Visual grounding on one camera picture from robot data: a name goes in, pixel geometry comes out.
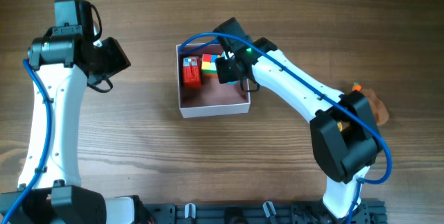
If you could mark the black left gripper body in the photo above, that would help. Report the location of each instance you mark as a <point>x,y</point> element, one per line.
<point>112,60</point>

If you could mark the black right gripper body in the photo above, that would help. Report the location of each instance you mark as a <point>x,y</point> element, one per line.
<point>225,70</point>

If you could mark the colourful puzzle cube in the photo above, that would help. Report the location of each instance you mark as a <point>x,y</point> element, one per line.
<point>208,66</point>

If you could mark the white box with pink interior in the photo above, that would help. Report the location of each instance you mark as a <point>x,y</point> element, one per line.
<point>213,98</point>

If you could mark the red toy robot car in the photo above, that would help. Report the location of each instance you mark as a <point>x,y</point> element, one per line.
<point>191,72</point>

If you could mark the blue and orange toy figure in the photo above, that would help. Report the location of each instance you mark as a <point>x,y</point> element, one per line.
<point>232,82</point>

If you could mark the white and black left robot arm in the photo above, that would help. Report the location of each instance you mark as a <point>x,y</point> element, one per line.
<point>68,59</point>

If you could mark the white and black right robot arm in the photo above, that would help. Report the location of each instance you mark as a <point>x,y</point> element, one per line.
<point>344,135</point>

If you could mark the yellow round plastic toy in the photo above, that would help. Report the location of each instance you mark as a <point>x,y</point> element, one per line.
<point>342,125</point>

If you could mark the brown plush toy with carrot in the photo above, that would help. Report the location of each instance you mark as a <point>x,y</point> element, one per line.
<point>379,110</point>

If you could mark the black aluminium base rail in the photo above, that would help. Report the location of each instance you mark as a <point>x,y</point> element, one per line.
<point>309,212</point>

